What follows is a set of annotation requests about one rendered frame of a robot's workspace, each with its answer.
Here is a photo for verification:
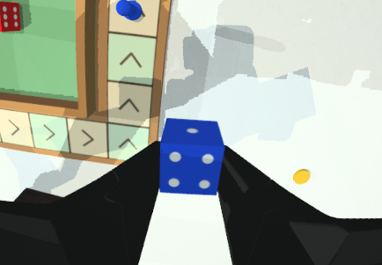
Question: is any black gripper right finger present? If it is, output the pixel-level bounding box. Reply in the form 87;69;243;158
218;145;382;265

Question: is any red die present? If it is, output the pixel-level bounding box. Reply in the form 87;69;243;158
0;1;21;33

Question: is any blue pawn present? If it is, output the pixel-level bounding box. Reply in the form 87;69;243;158
116;0;142;21

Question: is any blue die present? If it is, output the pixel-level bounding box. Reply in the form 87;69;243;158
159;118;225;195

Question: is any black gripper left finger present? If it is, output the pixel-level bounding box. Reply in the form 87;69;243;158
0;140;160;265

